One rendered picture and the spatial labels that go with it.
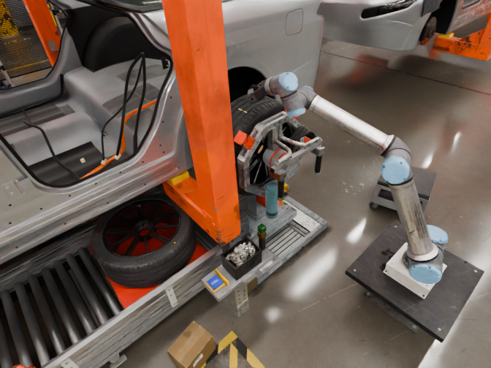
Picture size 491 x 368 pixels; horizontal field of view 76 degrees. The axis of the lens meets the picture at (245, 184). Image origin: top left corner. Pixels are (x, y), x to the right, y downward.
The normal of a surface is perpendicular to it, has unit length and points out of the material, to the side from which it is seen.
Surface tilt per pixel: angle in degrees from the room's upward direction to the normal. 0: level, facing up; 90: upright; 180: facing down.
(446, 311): 0
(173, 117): 90
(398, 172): 79
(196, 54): 90
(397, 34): 100
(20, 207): 91
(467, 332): 0
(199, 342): 0
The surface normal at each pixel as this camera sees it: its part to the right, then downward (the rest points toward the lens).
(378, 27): -0.41, 0.62
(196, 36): 0.66, 0.46
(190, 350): -0.04, -0.76
